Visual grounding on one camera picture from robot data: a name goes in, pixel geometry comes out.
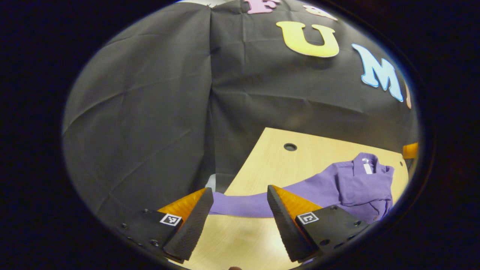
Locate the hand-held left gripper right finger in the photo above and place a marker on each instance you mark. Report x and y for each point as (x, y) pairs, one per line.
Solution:
(285, 228)

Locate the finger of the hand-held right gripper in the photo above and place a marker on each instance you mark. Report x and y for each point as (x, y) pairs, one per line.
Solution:
(410, 150)

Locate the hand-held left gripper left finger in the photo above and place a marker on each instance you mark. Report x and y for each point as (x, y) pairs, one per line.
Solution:
(191, 228)

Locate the purple collared shirt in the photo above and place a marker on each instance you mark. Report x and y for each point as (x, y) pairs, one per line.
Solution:
(356, 183)

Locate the black backdrop cloth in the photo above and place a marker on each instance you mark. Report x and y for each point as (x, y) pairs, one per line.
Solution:
(150, 112)

